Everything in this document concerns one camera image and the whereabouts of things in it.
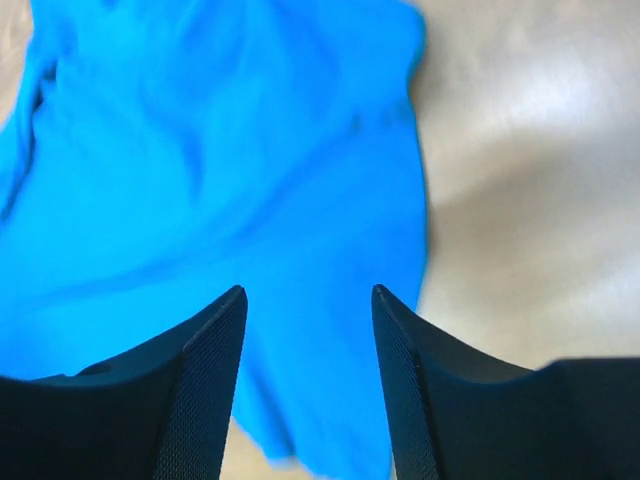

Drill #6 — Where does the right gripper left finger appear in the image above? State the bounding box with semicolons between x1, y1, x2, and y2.
1;286;248;479

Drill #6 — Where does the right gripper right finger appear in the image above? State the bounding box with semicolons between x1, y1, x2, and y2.
372;285;639;479

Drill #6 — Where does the blue t shirt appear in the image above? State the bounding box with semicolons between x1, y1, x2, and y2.
1;1;427;479

